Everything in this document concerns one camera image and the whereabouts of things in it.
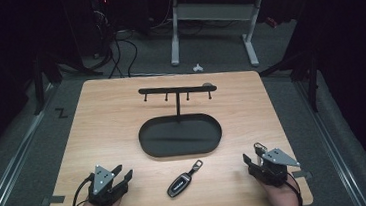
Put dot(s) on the black metal stand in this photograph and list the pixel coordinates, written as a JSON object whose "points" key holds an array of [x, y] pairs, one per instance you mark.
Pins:
{"points": [[312, 81], [38, 85]]}

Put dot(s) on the black car key fob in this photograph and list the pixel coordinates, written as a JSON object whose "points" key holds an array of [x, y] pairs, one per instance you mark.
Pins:
{"points": [[180, 184]]}

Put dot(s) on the dark computer tower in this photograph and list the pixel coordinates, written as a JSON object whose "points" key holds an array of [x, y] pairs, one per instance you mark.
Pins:
{"points": [[102, 23]]}

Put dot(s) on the small white plastic piece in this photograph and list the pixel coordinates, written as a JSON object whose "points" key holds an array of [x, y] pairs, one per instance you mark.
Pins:
{"points": [[197, 68]]}

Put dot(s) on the small red object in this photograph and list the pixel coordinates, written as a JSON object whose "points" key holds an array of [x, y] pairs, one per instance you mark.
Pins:
{"points": [[271, 22]]}

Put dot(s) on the person's right hand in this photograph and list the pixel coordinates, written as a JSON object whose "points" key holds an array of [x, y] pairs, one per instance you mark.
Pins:
{"points": [[285, 199]]}

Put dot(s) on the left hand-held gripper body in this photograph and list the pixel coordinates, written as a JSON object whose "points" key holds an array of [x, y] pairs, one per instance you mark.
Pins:
{"points": [[102, 187]]}

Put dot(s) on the black key rack with tray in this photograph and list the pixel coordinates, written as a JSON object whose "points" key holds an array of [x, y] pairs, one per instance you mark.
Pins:
{"points": [[180, 136]]}

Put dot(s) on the black tape strip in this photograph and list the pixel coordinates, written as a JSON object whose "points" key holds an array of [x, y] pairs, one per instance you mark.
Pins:
{"points": [[55, 199], [301, 174]]}

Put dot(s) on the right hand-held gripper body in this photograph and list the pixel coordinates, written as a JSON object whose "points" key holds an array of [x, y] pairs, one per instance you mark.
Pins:
{"points": [[272, 172]]}

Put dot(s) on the desk with white legs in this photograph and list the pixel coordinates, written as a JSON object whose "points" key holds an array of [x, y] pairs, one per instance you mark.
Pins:
{"points": [[213, 11]]}

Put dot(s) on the metal floor rail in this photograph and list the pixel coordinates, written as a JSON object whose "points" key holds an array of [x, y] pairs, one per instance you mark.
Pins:
{"points": [[331, 143], [12, 164]]}

